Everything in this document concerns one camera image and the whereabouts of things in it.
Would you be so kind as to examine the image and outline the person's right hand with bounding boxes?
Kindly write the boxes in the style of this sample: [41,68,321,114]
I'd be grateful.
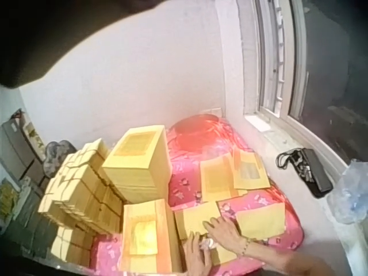
[204,215,250,257]

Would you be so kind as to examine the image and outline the person's left hand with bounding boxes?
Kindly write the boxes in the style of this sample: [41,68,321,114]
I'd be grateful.
[183,237,216,275]

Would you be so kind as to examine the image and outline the small crumpled silvery bundle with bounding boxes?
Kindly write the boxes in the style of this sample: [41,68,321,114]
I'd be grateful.
[198,236,217,250]

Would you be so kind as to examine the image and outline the gold-square yellow paper stack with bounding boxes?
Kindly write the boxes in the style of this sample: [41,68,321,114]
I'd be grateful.
[120,198,185,275]

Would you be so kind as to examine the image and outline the printed yellow paper sheet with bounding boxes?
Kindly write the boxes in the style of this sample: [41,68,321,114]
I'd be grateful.
[200,151,240,204]
[231,147,271,190]

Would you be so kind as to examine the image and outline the pink floral mattress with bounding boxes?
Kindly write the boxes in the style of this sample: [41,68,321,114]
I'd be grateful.
[91,113,306,275]

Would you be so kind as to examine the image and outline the tall printed yellow paper stack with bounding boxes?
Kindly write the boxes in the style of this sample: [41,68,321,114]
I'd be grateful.
[101,124,174,204]

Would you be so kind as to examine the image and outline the pile of tied paper bundles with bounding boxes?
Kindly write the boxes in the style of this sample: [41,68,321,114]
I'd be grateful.
[37,137,129,261]

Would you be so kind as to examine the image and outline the large clear plastic bag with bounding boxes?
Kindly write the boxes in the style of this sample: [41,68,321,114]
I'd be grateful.
[327,160,368,225]

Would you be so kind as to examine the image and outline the crumpled grey bag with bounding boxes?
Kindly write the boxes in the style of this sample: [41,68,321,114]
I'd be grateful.
[42,140,78,181]

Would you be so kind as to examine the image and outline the yellow green packet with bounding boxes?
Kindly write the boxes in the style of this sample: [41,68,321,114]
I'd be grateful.
[0,178,21,227]

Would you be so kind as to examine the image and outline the grey cabinet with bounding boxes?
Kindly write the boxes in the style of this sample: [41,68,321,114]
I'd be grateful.
[0,108,40,189]

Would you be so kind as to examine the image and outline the black pouch with cord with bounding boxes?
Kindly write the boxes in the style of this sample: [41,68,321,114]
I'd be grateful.
[275,147,334,199]

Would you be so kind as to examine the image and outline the white window frame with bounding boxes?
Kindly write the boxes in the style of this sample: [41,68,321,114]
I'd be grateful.
[243,0,368,176]

